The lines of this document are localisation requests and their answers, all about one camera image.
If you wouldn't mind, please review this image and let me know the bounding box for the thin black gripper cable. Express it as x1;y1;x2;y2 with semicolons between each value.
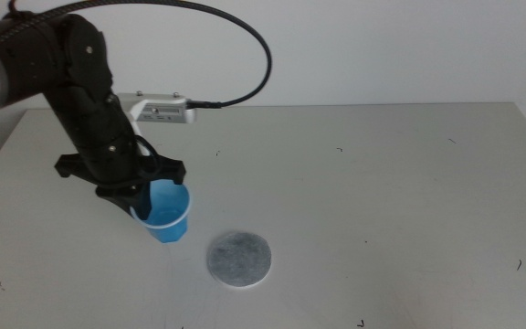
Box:
132;134;161;185

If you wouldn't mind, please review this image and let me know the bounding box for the grey round cup mat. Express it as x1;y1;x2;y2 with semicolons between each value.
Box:
205;230;274;289

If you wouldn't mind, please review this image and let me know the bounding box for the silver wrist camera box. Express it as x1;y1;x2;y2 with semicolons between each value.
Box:
115;90;197;138

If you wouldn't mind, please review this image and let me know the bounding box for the blue plastic cup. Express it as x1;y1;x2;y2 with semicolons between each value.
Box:
129;178;193;245

